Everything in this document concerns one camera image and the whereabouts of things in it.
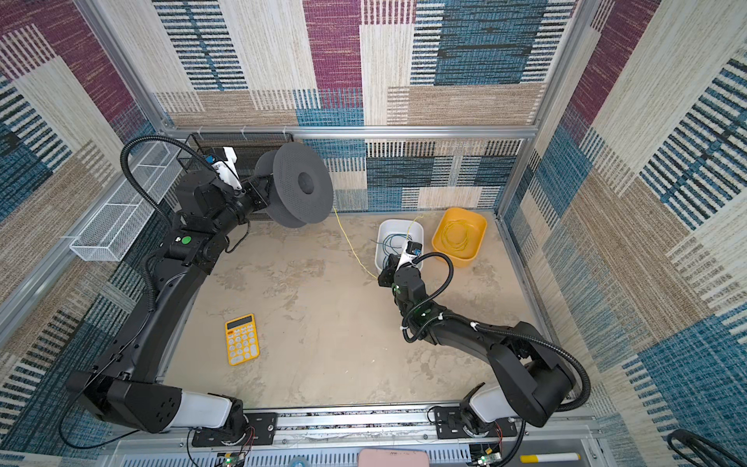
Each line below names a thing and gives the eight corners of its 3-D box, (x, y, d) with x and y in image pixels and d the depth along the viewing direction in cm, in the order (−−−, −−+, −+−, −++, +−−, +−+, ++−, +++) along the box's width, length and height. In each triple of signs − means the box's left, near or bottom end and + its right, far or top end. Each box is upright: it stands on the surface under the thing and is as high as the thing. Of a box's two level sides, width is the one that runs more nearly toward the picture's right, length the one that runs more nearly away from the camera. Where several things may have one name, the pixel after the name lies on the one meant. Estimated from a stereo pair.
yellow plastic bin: (425, 254, 109) (427, 245, 105) (445, 211, 123) (447, 202, 119) (471, 271, 104) (475, 262, 100) (486, 224, 118) (490, 214, 114)
